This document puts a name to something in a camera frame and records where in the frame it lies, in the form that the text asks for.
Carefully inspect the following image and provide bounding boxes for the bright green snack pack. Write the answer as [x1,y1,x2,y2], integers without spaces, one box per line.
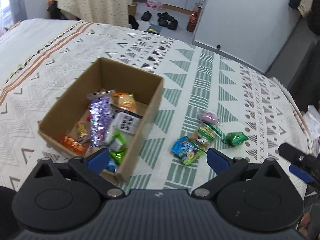
[108,130,128,165]

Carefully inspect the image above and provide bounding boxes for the blue green jelly snack pack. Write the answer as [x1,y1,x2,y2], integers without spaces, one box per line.
[171,136,205,166]

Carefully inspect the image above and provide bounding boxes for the red candy wrapper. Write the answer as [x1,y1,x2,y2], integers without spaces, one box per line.
[61,135,87,156]

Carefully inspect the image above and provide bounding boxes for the dark green candy pack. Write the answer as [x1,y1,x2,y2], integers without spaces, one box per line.
[222,132,249,147]

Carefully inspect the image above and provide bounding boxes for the clear green-edged biscuit pack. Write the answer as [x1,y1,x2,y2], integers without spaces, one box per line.
[189,123,222,151]

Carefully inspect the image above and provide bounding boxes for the clear yellow snack pack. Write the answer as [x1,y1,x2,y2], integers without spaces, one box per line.
[76,121,89,143]

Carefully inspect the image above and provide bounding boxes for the purple round pastry pack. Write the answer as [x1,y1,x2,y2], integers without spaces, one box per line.
[198,110,221,125]

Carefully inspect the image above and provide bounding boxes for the white black-lettered snack pack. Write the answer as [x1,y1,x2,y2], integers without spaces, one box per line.
[112,107,143,135]

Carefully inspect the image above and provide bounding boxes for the purple wafer pack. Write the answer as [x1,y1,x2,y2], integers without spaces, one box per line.
[87,90,114,147]

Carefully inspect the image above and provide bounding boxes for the orange cracker pack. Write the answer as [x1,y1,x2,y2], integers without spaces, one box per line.
[113,92,136,113]

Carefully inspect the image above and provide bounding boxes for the brown cardboard box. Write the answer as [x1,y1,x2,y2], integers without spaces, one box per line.
[39,58,164,183]

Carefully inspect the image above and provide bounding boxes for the patterned white green bedspread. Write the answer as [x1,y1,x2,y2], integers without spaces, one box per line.
[1,19,310,191]

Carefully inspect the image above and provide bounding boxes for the red oil bottle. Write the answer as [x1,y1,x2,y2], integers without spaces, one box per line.
[187,3,202,33]

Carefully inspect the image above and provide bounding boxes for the black slippers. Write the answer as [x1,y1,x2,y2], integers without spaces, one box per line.
[141,11,178,30]

